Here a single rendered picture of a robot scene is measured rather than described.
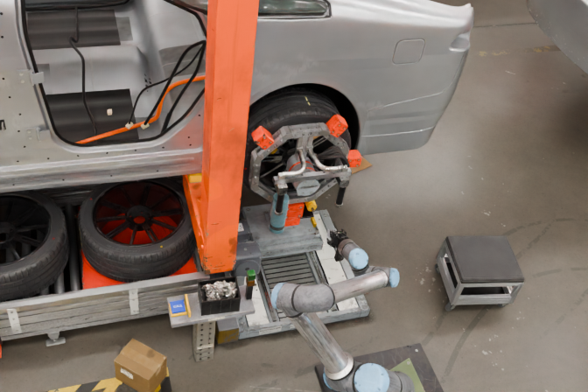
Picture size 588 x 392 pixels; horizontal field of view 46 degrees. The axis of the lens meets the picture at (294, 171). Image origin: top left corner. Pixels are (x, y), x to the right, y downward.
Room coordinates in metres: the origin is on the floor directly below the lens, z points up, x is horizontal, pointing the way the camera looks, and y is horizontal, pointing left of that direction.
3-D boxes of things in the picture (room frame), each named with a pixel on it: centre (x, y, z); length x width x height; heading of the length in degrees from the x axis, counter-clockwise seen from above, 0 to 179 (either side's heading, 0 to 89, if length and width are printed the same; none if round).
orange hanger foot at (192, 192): (2.63, 0.46, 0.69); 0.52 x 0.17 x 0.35; 23
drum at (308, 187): (2.74, -0.05, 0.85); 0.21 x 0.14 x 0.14; 23
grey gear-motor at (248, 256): (2.66, 0.25, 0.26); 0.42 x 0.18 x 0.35; 23
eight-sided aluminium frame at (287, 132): (2.81, -0.02, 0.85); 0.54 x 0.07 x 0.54; 113
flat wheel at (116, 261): (2.59, 0.82, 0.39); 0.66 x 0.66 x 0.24
